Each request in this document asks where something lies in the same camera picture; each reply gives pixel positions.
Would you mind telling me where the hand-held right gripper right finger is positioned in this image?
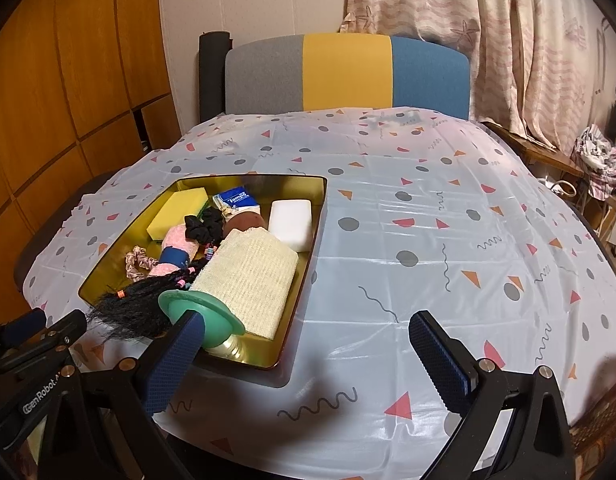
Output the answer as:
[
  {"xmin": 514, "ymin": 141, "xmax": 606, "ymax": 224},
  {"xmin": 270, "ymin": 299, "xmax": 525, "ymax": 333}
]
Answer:
[{"xmin": 409, "ymin": 310, "xmax": 578, "ymax": 480}]

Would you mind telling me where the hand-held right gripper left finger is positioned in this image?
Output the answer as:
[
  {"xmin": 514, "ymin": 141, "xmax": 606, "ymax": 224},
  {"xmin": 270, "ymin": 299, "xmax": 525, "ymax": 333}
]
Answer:
[{"xmin": 50, "ymin": 310, "xmax": 207, "ymax": 480}]

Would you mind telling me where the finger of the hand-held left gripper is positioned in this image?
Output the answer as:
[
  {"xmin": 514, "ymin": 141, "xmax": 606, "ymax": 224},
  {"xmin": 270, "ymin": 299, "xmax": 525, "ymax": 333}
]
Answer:
[
  {"xmin": 0, "ymin": 308, "xmax": 47, "ymax": 353},
  {"xmin": 0, "ymin": 310, "xmax": 87, "ymax": 377}
]

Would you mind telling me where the green silicone bottle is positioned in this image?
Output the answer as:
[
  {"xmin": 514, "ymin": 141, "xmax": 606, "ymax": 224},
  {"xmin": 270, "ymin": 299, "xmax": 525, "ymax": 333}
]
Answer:
[{"xmin": 158, "ymin": 290, "xmax": 249, "ymax": 361}]

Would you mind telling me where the black beaded hair braid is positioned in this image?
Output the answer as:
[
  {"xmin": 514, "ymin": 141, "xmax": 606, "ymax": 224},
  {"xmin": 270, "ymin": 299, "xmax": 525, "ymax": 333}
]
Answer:
[{"xmin": 87, "ymin": 242, "xmax": 221, "ymax": 343}]

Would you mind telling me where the pink scrunchie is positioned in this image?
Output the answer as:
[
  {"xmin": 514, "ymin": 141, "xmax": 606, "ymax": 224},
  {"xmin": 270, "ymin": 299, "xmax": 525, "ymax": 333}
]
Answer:
[{"xmin": 125, "ymin": 245, "xmax": 161, "ymax": 281}]

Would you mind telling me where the beige textured cloth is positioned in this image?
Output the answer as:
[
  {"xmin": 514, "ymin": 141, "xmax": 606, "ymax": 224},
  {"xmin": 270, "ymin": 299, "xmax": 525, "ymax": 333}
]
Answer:
[{"xmin": 188, "ymin": 227, "xmax": 300, "ymax": 339}]

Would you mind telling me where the pink fluffy roll blue band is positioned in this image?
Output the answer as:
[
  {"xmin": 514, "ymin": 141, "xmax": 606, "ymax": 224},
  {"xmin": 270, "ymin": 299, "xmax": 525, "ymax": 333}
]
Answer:
[{"xmin": 148, "ymin": 225, "xmax": 201, "ymax": 278}]

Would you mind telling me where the maroon and gold tin box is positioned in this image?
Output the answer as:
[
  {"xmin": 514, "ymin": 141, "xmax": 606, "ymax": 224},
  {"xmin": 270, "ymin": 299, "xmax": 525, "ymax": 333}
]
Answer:
[{"xmin": 78, "ymin": 174, "xmax": 329, "ymax": 372}]

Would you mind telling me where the black scrunchie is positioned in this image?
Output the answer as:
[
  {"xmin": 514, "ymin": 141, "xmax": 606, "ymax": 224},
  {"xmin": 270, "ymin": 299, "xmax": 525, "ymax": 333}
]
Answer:
[{"xmin": 184, "ymin": 207, "xmax": 225, "ymax": 241}]

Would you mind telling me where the yellow sponge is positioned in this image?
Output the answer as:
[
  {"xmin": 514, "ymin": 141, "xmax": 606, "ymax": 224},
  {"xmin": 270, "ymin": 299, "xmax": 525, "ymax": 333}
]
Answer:
[{"xmin": 146, "ymin": 189, "xmax": 209, "ymax": 242}]

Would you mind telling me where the brown makeup sponge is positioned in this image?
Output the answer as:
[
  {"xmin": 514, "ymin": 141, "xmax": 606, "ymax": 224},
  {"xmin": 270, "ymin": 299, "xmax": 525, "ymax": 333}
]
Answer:
[{"xmin": 223, "ymin": 208, "xmax": 267, "ymax": 238}]

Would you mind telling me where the blue tissue packet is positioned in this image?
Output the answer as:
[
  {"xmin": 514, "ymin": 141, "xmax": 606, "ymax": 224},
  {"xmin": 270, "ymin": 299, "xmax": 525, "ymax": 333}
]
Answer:
[{"xmin": 211, "ymin": 189, "xmax": 261, "ymax": 216}]

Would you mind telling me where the white sponge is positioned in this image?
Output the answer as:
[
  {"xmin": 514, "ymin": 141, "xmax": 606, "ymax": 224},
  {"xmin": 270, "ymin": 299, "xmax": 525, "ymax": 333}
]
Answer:
[{"xmin": 268, "ymin": 199, "xmax": 313, "ymax": 253}]

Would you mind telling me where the rattan chair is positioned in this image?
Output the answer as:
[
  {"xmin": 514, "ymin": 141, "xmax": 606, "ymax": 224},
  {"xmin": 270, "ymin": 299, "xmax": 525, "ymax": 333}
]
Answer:
[{"xmin": 570, "ymin": 395, "xmax": 616, "ymax": 461}]

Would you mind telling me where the wooden wardrobe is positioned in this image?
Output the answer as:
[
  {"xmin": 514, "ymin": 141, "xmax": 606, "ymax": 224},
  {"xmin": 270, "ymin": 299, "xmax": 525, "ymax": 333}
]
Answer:
[{"xmin": 0, "ymin": 0, "xmax": 181, "ymax": 321}]

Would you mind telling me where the wooden side table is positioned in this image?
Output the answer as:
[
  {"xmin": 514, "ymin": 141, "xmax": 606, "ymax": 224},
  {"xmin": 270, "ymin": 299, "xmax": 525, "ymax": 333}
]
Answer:
[{"xmin": 480, "ymin": 121, "xmax": 586, "ymax": 176}]

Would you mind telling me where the pile of clothes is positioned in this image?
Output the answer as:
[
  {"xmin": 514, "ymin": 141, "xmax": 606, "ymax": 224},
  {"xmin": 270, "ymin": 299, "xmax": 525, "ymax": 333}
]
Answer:
[{"xmin": 574, "ymin": 124, "xmax": 616, "ymax": 200}]

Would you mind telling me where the black rolled mat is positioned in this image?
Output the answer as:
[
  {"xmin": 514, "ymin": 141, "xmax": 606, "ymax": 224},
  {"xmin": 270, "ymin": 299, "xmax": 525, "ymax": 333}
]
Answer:
[{"xmin": 198, "ymin": 32, "xmax": 231, "ymax": 122}]

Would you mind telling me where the grey yellow blue headboard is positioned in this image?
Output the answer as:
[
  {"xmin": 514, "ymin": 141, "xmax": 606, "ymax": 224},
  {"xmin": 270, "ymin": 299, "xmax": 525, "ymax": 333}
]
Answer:
[{"xmin": 224, "ymin": 34, "xmax": 471, "ymax": 121}]

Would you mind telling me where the pink printed curtain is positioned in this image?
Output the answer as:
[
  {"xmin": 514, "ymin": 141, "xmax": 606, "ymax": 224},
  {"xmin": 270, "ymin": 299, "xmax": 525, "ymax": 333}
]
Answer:
[{"xmin": 340, "ymin": 0, "xmax": 616, "ymax": 151}]

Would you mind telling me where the white garment steamer pole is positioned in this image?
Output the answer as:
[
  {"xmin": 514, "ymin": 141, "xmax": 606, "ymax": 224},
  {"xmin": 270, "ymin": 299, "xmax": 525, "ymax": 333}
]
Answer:
[{"xmin": 595, "ymin": 17, "xmax": 611, "ymax": 96}]

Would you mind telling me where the white cable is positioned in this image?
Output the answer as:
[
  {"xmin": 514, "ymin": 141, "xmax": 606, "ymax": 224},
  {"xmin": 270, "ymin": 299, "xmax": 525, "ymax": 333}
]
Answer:
[{"xmin": 540, "ymin": 177, "xmax": 578, "ymax": 197}]

